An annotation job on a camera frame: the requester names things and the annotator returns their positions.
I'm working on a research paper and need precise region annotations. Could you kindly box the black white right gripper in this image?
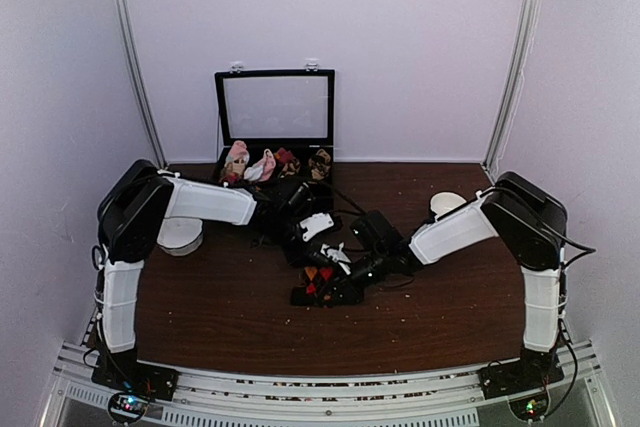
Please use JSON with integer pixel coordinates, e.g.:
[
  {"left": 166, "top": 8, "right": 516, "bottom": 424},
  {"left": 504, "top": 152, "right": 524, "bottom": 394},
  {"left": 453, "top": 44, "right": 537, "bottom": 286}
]
[{"left": 317, "top": 249, "right": 390, "bottom": 308}]

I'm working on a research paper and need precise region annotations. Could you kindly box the beige brown argyle sock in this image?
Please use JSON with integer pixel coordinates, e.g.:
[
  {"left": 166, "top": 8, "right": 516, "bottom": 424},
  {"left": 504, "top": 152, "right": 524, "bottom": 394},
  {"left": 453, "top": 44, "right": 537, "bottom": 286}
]
[{"left": 308, "top": 148, "right": 332, "bottom": 182}]

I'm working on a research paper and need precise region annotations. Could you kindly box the red orange argyle sock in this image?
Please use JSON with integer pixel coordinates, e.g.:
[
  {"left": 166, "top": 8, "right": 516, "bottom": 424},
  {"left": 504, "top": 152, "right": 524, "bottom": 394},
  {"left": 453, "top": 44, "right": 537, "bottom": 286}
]
[{"left": 289, "top": 266, "right": 348, "bottom": 308}]

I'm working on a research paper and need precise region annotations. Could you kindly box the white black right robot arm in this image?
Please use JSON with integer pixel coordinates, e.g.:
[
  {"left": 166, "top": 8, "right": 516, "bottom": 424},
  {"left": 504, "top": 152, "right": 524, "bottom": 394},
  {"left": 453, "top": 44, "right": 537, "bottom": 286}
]
[{"left": 303, "top": 172, "right": 568, "bottom": 389}]

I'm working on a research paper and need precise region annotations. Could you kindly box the brown patterned rolled sock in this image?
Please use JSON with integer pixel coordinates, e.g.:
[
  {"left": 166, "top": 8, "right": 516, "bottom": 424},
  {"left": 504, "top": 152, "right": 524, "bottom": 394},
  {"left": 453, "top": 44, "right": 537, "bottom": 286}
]
[{"left": 279, "top": 157, "right": 301, "bottom": 178}]

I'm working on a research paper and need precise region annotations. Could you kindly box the white pink sock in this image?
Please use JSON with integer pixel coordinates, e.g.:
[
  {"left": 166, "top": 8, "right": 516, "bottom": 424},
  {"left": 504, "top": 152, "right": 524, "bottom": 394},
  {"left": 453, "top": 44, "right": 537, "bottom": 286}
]
[{"left": 244, "top": 148, "right": 276, "bottom": 182}]

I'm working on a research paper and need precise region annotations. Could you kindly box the dark red rolled sock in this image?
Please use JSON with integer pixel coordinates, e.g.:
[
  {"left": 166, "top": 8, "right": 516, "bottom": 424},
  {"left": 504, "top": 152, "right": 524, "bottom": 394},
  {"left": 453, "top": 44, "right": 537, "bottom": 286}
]
[{"left": 274, "top": 147, "right": 295, "bottom": 165}]

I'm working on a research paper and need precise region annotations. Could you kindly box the pink rolled sock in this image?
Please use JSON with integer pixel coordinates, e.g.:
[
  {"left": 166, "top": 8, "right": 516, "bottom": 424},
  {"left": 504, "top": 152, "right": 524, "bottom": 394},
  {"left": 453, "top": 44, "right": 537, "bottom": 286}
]
[{"left": 225, "top": 140, "right": 250, "bottom": 177}]

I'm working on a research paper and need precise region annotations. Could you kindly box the white bowl dark outside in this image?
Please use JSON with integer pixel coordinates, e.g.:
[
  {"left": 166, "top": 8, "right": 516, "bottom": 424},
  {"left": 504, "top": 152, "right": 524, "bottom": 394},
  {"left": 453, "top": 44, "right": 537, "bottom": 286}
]
[{"left": 430, "top": 191, "right": 466, "bottom": 219}]

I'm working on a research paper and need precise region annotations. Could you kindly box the black box with glass lid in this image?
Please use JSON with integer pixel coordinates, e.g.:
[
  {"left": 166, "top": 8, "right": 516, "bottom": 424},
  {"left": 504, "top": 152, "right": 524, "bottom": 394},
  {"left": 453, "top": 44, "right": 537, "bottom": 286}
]
[{"left": 213, "top": 69, "right": 336, "bottom": 212}]

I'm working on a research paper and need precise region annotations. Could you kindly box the white fluted bowl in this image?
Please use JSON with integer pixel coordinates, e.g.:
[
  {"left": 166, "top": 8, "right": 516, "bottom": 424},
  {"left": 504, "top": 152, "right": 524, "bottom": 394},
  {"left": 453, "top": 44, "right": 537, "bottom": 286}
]
[{"left": 157, "top": 218, "right": 204, "bottom": 257}]

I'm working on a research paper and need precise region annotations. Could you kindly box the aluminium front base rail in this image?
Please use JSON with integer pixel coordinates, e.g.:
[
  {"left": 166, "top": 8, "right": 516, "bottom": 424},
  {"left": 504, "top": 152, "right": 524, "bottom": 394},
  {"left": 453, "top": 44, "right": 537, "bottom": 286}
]
[{"left": 39, "top": 339, "right": 616, "bottom": 427}]

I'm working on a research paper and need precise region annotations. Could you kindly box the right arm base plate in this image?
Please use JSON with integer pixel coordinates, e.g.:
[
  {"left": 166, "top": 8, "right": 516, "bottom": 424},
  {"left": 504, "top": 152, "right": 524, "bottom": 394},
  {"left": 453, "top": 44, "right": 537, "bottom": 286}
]
[{"left": 478, "top": 351, "right": 564, "bottom": 399}]

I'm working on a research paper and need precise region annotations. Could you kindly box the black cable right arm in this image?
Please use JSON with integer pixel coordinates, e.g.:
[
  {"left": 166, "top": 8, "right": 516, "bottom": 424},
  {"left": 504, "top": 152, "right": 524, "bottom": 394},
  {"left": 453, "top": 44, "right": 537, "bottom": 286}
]
[{"left": 494, "top": 186, "right": 597, "bottom": 268}]

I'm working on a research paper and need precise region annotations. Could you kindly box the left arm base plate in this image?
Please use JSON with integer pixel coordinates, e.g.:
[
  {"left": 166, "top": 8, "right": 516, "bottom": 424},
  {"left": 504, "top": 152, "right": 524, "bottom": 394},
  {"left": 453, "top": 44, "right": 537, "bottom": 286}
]
[{"left": 91, "top": 339, "right": 179, "bottom": 401}]

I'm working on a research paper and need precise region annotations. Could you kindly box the aluminium frame post right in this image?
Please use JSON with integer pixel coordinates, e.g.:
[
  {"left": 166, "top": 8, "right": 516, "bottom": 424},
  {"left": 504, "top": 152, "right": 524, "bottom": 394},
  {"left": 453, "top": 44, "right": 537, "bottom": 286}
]
[{"left": 483, "top": 0, "right": 540, "bottom": 179}]

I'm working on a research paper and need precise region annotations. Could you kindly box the aluminium frame post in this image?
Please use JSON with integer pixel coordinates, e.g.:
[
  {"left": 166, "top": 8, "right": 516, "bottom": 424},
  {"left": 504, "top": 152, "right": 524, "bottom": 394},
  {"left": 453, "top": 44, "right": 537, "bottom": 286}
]
[
  {"left": 114, "top": 0, "right": 167, "bottom": 167},
  {"left": 483, "top": 0, "right": 540, "bottom": 179}
]

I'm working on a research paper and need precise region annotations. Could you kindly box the aluminium frame post left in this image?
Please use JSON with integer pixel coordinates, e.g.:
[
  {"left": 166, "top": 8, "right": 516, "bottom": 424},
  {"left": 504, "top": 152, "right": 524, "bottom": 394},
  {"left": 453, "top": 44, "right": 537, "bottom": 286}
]
[{"left": 114, "top": 0, "right": 167, "bottom": 167}]

